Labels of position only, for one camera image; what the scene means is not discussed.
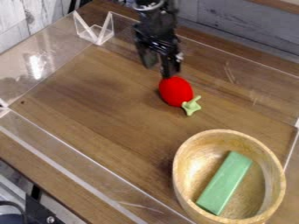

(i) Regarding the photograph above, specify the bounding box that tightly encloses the clear acrylic tray wall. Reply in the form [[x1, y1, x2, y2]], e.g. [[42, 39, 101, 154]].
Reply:
[[0, 10, 299, 224]]

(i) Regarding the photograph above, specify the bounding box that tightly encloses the black clamp with cable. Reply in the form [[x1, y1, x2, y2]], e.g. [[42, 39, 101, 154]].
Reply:
[[0, 196, 65, 224]]

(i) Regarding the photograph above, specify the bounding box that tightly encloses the wooden bowl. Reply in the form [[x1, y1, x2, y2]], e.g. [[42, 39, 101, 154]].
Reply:
[[172, 129, 285, 224]]

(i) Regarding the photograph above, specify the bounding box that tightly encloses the clear acrylic corner bracket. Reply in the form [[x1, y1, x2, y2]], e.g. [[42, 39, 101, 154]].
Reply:
[[72, 11, 115, 46]]

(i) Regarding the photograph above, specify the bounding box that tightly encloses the green rectangular block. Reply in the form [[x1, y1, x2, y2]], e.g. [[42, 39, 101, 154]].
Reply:
[[196, 151, 252, 215]]

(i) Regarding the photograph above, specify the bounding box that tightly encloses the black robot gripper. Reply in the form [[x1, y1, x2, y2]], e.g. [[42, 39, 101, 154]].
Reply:
[[133, 0, 181, 79]]

